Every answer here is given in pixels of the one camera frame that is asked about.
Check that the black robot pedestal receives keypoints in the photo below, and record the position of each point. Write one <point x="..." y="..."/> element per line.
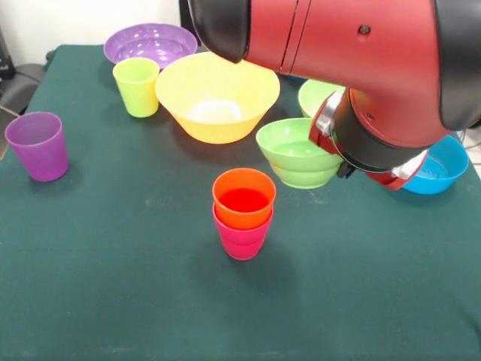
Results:
<point x="186" y="15"/>

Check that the purple bowl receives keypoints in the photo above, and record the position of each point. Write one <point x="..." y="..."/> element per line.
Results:
<point x="150" y="41"/>

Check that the large green bowl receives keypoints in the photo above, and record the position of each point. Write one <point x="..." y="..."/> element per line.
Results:
<point x="312" y="97"/>

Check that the purple cup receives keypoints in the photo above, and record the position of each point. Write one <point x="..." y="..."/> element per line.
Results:
<point x="39" y="150"/>

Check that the pink cup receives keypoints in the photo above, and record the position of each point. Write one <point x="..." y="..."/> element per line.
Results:
<point x="242" y="244"/>

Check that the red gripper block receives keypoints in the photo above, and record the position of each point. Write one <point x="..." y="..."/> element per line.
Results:
<point x="394" y="180"/>

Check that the small ribbed green bowl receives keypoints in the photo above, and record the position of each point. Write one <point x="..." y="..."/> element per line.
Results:
<point x="293" y="165"/>

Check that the shallow blue bowl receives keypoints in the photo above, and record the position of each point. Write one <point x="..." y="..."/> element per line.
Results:
<point x="443" y="173"/>

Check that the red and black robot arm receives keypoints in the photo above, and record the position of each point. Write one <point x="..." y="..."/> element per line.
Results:
<point x="357" y="56"/>

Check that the orange-red cup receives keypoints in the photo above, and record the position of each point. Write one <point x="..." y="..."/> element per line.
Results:
<point x="242" y="214"/>

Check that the black chair base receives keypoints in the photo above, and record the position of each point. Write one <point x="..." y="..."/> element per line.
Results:
<point x="19" y="86"/>

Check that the dark green tablecloth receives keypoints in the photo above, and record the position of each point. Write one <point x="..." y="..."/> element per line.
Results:
<point x="240" y="282"/>

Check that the green cup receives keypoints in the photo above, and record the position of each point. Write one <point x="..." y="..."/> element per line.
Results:
<point x="135" y="97"/>

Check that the large orange bowl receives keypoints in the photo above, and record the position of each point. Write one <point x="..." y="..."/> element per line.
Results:
<point x="218" y="113"/>

